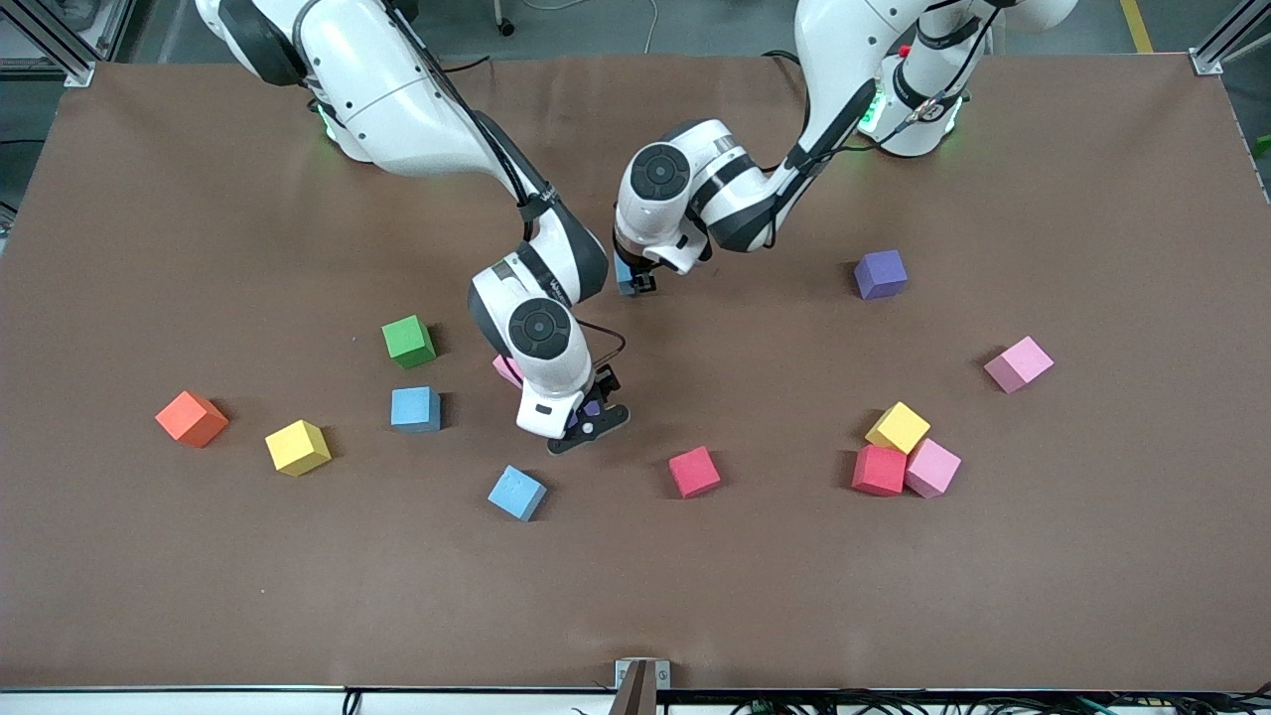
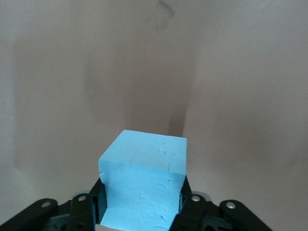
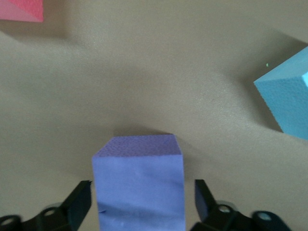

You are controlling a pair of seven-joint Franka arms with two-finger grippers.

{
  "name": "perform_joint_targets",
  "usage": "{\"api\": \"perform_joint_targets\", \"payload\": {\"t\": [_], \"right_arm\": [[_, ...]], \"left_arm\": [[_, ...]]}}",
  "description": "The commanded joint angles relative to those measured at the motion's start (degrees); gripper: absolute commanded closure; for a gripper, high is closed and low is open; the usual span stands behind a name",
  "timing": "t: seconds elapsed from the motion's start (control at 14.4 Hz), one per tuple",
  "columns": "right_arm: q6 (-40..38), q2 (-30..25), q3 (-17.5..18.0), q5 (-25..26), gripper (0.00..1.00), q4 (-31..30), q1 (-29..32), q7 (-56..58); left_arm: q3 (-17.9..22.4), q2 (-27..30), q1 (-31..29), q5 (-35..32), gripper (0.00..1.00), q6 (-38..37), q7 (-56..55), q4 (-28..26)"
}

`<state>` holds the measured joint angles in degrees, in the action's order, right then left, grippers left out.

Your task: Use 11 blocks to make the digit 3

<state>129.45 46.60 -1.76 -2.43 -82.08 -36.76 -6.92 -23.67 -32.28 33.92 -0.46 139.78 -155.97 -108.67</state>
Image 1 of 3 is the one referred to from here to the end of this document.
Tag red foam cube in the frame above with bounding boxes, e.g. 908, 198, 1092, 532
851, 444, 908, 498
667, 445, 723, 500

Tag large table cover mat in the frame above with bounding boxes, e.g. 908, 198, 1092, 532
0, 55, 1271, 692

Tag green foam cube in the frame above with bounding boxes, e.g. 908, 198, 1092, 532
381, 315, 438, 370

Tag yellow foam cube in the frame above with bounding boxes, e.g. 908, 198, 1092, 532
264, 419, 333, 478
865, 401, 932, 455

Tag orange foam cube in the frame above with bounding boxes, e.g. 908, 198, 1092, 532
155, 390, 230, 449

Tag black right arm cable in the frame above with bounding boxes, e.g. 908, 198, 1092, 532
382, 0, 630, 370

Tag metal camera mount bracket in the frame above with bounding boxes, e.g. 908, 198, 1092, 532
614, 658, 671, 715

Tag aluminium frame post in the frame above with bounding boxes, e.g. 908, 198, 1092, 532
1190, 0, 1271, 77
0, 0, 135, 88

